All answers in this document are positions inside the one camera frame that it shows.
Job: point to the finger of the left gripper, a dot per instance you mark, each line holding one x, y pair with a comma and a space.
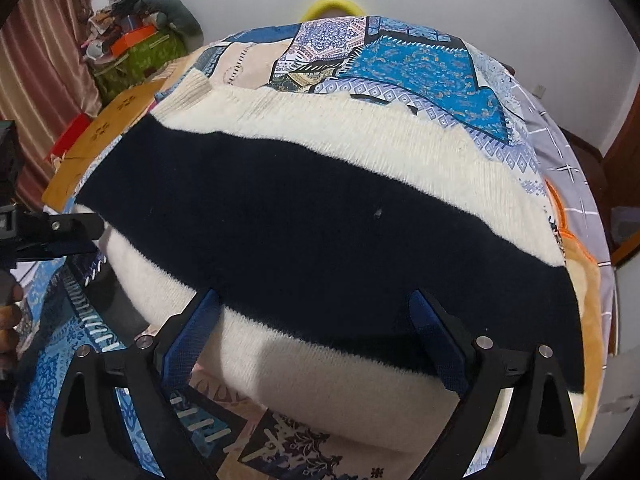
51, 236

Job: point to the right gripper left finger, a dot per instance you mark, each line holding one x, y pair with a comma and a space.
89, 439

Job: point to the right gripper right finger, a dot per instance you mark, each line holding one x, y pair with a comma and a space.
538, 438

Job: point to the cream and navy knit sweater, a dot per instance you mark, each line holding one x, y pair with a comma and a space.
315, 218

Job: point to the person's left hand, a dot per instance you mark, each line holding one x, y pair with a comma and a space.
11, 316

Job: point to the blue patchwork bed cover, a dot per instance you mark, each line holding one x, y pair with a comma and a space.
439, 77

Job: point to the red box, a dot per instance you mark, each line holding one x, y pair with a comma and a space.
70, 135

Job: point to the striped maroon curtain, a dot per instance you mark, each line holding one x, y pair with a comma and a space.
45, 83

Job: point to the green patterned storage bag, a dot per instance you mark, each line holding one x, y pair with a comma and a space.
137, 64

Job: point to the orange plush blanket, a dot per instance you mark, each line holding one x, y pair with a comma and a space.
586, 278

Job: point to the orange box on pile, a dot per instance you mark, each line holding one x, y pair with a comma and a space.
130, 39

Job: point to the grey striped bed sheet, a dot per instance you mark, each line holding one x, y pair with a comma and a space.
559, 164

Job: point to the yellow curved foam tube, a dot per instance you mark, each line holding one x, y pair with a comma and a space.
332, 9

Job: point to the white wall socket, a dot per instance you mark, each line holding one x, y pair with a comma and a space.
538, 91

